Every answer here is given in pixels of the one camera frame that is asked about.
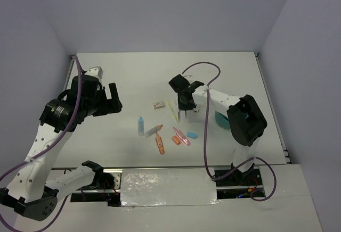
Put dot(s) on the blue eraser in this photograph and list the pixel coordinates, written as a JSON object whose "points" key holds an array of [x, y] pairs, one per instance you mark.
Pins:
{"points": [[191, 135]]}

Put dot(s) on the yellow highlighter pen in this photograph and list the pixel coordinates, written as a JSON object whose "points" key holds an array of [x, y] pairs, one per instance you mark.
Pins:
{"points": [[175, 116]]}

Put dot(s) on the orange highlighter cap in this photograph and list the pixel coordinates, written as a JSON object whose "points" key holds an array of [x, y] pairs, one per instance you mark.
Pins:
{"points": [[176, 140]]}

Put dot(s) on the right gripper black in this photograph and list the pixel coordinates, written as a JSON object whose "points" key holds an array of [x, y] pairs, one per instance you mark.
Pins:
{"points": [[182, 106]]}

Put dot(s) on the teal round pen holder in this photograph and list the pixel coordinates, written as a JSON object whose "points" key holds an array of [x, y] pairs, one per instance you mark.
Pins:
{"points": [[222, 120]]}

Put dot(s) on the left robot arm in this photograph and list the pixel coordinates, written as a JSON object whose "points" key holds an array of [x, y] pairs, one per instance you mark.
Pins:
{"points": [[30, 194]]}

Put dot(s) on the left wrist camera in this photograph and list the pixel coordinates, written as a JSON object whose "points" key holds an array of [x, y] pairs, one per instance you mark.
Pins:
{"points": [[95, 72]]}

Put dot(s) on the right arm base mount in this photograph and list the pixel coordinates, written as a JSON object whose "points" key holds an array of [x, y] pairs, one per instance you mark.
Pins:
{"points": [[231, 187]]}

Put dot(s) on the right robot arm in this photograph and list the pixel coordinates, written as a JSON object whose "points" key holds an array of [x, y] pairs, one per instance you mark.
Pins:
{"points": [[247, 122]]}

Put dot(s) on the blue marker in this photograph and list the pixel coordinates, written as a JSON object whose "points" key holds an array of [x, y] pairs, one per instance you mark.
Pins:
{"points": [[140, 126]]}

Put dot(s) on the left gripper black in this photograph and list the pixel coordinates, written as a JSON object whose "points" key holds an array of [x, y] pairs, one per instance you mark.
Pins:
{"points": [[115, 105]]}

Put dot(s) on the pink highlighter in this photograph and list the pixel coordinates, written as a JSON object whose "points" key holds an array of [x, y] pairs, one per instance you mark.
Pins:
{"points": [[182, 137]]}

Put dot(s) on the orange highlighter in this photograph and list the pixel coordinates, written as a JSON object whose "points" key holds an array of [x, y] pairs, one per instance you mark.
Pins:
{"points": [[160, 145]]}

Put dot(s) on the white eraser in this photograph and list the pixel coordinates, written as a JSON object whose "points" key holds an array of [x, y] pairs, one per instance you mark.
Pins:
{"points": [[158, 105]]}

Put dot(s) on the silver foil sheet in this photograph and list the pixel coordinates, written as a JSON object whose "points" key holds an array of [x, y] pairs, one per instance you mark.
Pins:
{"points": [[167, 187]]}

